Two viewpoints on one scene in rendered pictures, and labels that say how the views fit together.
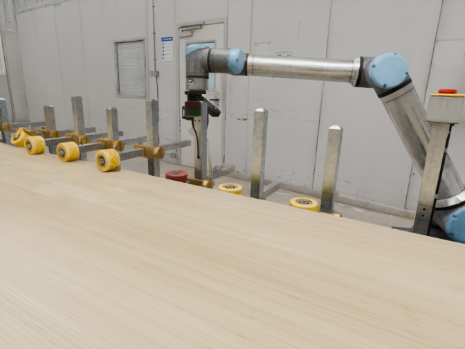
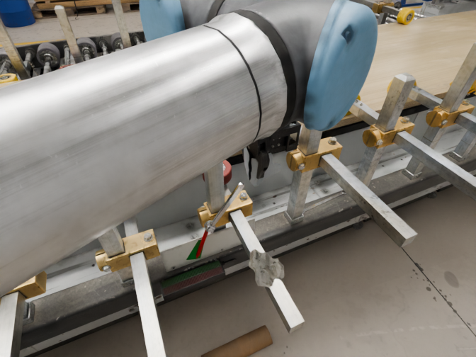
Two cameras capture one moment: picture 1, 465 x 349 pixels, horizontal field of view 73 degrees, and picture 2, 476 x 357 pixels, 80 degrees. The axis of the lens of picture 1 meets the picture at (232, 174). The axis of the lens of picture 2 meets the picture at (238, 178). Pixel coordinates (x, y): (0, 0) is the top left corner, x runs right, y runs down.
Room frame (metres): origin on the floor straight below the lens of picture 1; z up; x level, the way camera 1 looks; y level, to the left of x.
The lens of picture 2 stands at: (1.52, -0.22, 1.41)
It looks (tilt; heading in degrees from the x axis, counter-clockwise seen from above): 44 degrees down; 126
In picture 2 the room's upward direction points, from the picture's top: straight up
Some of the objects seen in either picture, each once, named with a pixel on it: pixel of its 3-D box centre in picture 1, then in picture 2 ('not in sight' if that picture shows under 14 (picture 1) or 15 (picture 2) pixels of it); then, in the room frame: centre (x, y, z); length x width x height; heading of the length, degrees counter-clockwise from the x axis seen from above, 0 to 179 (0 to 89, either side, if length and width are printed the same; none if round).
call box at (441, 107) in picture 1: (443, 109); not in sight; (0.82, -0.53, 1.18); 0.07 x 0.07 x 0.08; 60
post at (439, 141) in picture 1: (425, 204); not in sight; (0.82, -0.53, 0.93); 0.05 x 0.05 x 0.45; 60
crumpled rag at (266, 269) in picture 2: (218, 167); (265, 263); (1.39, 0.06, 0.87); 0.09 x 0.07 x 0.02; 150
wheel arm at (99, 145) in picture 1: (115, 142); (404, 139); (1.51, 0.57, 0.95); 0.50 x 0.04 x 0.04; 150
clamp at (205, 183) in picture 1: (195, 183); (224, 209); (1.21, 0.15, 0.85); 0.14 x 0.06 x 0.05; 60
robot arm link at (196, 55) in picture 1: (198, 61); not in sight; (1.31, 0.15, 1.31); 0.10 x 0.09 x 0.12; 78
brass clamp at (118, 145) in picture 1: (110, 145); (387, 132); (1.46, 0.58, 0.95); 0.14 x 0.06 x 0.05; 60
